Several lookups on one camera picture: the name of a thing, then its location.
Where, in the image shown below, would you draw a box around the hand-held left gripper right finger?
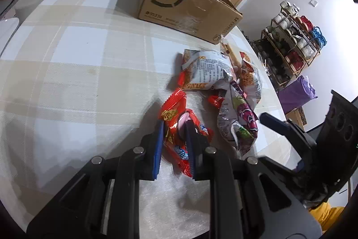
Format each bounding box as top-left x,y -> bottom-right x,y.
185,119 -> 322,239

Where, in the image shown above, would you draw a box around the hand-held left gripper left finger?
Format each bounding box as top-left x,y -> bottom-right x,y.
26,119 -> 164,239

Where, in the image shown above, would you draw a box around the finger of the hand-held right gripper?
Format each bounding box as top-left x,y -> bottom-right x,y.
260,112 -> 317,153
261,155 -> 307,181

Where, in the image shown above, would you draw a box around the red snack packet blue print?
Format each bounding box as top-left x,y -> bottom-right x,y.
159,88 -> 213,178

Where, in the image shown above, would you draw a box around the purple grape snack packet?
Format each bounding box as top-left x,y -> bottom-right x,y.
217,82 -> 258,156

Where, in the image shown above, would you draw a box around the small red snack packet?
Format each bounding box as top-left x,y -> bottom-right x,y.
208,94 -> 225,108

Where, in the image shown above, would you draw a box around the small orange white snack packet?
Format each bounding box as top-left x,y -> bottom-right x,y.
239,51 -> 262,104

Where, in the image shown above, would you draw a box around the brown biscuit stick packet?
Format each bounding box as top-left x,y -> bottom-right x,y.
220,41 -> 241,66

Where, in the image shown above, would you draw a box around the small brown cardboard box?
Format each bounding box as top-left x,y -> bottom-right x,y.
285,107 -> 309,128

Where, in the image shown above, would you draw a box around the purple bag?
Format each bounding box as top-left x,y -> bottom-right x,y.
278,75 -> 318,114

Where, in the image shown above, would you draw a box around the person's yellow clothing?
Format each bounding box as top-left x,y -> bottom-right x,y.
308,201 -> 346,233

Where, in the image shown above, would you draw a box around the wooden shoe rack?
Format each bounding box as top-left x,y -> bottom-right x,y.
261,11 -> 323,89

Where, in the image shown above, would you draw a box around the rows of shoes on rack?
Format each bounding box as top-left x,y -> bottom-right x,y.
262,0 -> 328,86

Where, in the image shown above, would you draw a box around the grey round stool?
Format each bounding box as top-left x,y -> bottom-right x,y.
15,0 -> 51,19

